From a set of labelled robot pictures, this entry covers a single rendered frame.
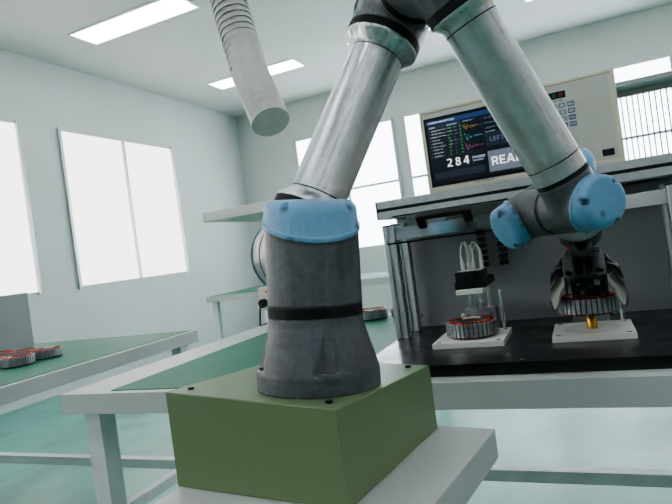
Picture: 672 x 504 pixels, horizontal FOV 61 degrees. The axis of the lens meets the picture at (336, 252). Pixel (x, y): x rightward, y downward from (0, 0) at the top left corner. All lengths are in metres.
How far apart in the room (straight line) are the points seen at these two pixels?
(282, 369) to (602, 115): 0.98
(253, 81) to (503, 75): 1.74
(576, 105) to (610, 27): 6.59
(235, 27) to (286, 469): 2.19
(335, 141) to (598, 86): 0.75
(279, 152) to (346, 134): 7.97
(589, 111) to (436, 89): 6.70
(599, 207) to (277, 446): 0.51
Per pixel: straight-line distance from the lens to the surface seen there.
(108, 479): 1.61
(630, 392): 1.03
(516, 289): 1.52
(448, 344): 1.23
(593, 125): 1.40
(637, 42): 7.94
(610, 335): 1.20
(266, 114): 2.36
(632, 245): 1.51
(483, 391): 1.05
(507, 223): 0.92
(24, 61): 6.56
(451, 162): 1.42
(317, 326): 0.64
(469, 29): 0.81
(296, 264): 0.64
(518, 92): 0.81
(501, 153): 1.40
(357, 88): 0.85
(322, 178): 0.81
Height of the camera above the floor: 1.01
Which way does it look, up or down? level
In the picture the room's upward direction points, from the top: 8 degrees counter-clockwise
